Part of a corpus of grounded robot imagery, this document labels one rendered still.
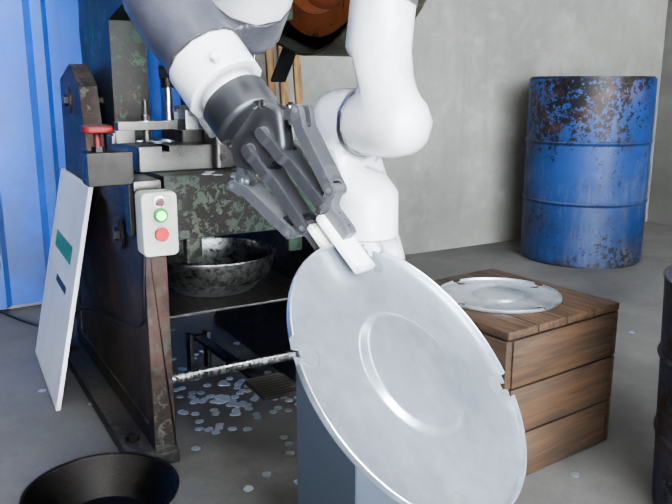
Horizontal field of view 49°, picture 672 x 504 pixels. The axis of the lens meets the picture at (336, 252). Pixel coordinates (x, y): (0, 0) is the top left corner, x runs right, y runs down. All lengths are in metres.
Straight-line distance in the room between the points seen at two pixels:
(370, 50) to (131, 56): 1.00
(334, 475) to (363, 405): 0.72
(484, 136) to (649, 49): 1.32
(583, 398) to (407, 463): 1.22
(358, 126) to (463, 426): 0.60
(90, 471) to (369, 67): 1.03
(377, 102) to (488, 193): 2.91
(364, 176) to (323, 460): 0.51
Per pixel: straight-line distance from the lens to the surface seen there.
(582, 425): 1.86
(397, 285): 0.77
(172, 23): 0.82
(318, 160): 0.72
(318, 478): 1.39
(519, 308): 1.72
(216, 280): 1.86
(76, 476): 1.70
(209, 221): 1.73
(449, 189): 3.86
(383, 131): 1.14
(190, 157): 1.79
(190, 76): 0.79
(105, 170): 1.63
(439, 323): 0.78
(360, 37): 1.21
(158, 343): 1.69
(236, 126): 0.78
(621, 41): 4.68
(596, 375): 1.84
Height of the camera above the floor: 0.84
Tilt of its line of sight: 13 degrees down
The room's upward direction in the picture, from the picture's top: straight up
